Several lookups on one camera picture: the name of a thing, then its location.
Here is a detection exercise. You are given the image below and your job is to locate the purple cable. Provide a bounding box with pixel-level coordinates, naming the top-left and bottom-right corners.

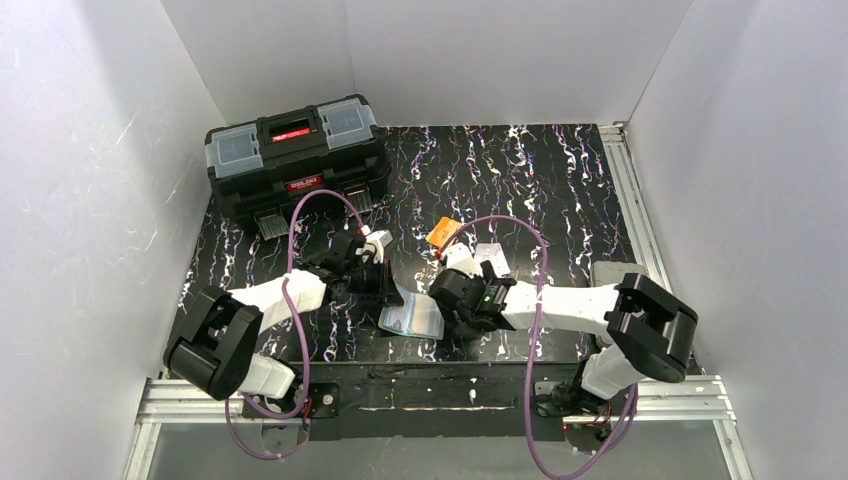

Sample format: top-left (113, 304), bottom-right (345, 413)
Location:
top-left (223, 189), bottom-right (372, 462)
top-left (433, 215), bottom-right (641, 480)

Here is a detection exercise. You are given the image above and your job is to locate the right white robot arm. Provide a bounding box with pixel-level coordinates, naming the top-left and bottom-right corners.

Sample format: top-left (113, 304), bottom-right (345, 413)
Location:
top-left (428, 262), bottom-right (698, 414)

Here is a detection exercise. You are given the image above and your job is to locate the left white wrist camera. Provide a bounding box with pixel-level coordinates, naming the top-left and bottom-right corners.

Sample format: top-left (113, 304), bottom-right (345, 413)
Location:
top-left (364, 230), bottom-right (393, 264)

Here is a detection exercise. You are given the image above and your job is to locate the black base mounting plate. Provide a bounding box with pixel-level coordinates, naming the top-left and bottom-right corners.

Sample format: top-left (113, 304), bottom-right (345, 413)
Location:
top-left (162, 360), bottom-right (700, 442)

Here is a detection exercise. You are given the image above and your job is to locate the black toolbox with grey lids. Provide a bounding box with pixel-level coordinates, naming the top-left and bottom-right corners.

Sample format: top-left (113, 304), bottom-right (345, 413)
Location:
top-left (204, 94), bottom-right (392, 240)

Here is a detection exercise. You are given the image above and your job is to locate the grey pad on table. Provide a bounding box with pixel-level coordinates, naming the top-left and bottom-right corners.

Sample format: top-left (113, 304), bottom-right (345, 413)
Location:
top-left (591, 260), bottom-right (647, 349)

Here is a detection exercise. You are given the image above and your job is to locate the aluminium frame rail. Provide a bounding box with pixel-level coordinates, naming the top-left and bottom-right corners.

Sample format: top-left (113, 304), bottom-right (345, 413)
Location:
top-left (599, 123), bottom-right (674, 293)

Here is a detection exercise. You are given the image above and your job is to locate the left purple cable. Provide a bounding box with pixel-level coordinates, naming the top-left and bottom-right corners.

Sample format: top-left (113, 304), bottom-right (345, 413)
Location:
top-left (223, 189), bottom-right (372, 462)

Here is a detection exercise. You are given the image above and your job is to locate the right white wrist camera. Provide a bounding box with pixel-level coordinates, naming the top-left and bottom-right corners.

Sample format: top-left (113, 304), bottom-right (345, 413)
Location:
top-left (440, 243), bottom-right (481, 277)

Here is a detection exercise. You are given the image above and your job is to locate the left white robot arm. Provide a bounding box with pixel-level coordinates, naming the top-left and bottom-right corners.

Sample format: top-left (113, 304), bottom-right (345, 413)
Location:
top-left (163, 227), bottom-right (404, 400)

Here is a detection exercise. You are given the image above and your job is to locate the mint green card holder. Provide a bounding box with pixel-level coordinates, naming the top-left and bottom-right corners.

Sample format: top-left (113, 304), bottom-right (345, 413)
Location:
top-left (377, 286), bottom-right (445, 340)

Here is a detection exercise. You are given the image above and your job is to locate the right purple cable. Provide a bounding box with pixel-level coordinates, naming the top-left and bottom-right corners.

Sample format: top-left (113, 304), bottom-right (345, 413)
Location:
top-left (433, 215), bottom-right (641, 480)

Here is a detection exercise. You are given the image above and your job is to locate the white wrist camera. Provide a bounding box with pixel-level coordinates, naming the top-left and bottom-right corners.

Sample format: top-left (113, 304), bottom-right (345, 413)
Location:
top-left (364, 230), bottom-right (393, 264)
top-left (440, 243), bottom-right (481, 277)

